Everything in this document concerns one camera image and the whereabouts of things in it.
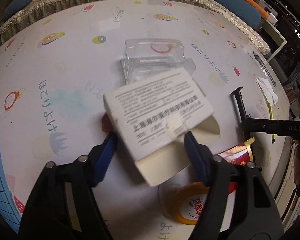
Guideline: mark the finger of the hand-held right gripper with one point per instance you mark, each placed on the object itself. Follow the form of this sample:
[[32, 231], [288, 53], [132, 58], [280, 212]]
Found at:
[[270, 127]]

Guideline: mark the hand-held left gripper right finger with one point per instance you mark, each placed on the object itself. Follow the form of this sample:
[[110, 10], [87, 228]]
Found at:
[[193, 152]]

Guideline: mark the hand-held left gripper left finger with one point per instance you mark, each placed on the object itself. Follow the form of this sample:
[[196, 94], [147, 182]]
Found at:
[[105, 155]]

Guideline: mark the white cardboard box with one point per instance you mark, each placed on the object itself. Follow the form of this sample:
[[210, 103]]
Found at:
[[152, 105]]

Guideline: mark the crumpled white tissue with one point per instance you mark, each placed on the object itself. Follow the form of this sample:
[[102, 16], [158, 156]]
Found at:
[[267, 90]]

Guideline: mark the red cigarette box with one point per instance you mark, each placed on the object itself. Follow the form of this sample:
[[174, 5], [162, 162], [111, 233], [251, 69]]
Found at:
[[237, 155]]

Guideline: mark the yellow jar lid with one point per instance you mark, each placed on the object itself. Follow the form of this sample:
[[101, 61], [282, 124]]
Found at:
[[187, 210]]

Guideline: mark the white side table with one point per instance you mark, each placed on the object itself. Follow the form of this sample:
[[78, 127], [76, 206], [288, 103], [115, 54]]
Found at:
[[277, 37]]

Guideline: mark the small white box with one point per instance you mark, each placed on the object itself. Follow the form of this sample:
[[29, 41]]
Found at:
[[272, 18]]

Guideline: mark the fruit print tablecloth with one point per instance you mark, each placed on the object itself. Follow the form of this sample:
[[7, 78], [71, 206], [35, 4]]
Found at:
[[65, 67]]

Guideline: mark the white printed carton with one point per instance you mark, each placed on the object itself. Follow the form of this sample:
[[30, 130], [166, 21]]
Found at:
[[265, 5]]

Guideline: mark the blue grid mat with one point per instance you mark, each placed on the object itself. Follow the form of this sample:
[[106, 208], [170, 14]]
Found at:
[[0, 167]]

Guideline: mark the clear plastic container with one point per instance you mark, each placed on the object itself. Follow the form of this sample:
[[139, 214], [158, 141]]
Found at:
[[152, 55]]

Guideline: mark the blue sofa armrest bolster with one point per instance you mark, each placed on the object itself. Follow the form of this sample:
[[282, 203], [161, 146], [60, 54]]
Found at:
[[20, 2], [240, 7]]

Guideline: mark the orange armrest cushion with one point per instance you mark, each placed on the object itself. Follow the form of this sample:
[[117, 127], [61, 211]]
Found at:
[[250, 0]]

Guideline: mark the sofa with quilted beige cover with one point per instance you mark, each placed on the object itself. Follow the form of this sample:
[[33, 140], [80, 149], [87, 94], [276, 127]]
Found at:
[[65, 2]]

